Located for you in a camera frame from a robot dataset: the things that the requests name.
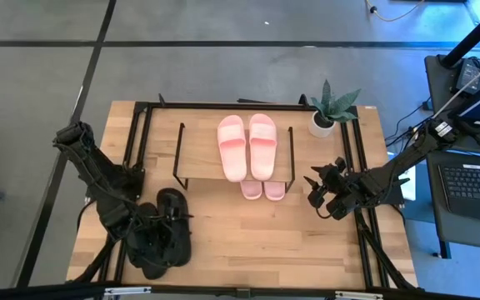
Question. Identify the black diagonal stand pole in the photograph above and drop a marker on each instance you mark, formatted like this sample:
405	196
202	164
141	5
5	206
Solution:
473	35

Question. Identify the black power adapter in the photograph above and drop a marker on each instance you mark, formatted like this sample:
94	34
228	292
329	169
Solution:
468	74

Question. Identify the potted snake plant white pot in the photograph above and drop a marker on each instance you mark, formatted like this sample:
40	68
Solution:
327	114

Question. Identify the black aluminium table frame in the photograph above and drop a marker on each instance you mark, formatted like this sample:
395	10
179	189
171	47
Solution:
361	250

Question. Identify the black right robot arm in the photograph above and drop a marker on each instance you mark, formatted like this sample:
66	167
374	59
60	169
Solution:
406	156

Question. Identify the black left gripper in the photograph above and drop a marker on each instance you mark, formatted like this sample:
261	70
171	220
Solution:
136	227

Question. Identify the black keyboard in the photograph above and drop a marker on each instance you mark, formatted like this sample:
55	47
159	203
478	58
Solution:
473	187

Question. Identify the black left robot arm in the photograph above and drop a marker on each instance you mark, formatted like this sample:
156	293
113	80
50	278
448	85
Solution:
94	166

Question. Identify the white paper sheet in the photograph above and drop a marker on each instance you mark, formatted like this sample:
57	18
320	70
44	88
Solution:
406	183

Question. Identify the pink foam slide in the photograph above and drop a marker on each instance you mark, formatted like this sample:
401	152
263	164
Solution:
274	191
251	190
232	150
262	148

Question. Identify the wooden shelf with black frame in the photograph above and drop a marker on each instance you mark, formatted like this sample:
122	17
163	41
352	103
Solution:
198	154

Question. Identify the silver metal bracket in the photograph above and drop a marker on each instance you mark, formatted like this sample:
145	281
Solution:
127	291
358	295

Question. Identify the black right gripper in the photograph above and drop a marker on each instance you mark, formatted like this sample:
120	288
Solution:
340	193

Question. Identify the grey office desk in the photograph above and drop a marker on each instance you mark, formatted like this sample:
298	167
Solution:
465	233

